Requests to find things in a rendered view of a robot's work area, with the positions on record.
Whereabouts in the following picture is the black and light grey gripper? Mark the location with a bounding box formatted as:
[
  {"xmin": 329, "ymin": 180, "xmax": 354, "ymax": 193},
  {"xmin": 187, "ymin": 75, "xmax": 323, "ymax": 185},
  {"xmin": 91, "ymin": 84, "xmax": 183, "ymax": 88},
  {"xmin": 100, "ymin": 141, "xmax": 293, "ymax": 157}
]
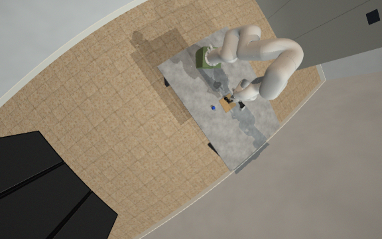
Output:
[{"xmin": 226, "ymin": 95, "xmax": 239, "ymax": 104}]

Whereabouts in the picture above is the tan mat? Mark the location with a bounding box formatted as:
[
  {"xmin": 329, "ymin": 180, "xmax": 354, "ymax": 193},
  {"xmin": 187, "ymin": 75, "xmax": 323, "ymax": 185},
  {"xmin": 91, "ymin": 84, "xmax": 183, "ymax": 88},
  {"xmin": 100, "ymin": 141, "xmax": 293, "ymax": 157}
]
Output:
[{"xmin": 219, "ymin": 93, "xmax": 236, "ymax": 113}]

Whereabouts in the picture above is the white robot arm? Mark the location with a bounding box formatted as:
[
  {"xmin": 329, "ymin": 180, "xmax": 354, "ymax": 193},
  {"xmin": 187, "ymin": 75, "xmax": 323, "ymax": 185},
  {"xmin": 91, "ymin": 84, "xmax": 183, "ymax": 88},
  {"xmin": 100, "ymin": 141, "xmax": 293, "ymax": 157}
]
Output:
[{"xmin": 204, "ymin": 25, "xmax": 304, "ymax": 111}]

